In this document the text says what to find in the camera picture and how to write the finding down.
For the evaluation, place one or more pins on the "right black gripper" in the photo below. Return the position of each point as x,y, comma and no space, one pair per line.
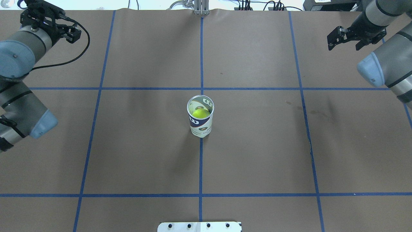
360,29

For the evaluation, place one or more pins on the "yellow tennis ball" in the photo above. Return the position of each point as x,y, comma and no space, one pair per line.
201,113

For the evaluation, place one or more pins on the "clear tennis ball can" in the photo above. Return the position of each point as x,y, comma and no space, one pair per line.
200,127

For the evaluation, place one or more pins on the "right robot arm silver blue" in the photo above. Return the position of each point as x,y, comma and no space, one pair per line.
391,63

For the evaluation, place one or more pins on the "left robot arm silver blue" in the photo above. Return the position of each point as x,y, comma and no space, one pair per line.
25,115

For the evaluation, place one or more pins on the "black box with label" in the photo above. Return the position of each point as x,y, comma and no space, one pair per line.
332,5

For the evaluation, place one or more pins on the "aluminium frame post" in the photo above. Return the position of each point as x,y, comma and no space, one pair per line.
201,7

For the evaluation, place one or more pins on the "white pedestal column base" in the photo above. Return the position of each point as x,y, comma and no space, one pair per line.
216,226

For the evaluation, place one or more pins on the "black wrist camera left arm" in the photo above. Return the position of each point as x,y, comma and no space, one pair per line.
51,19

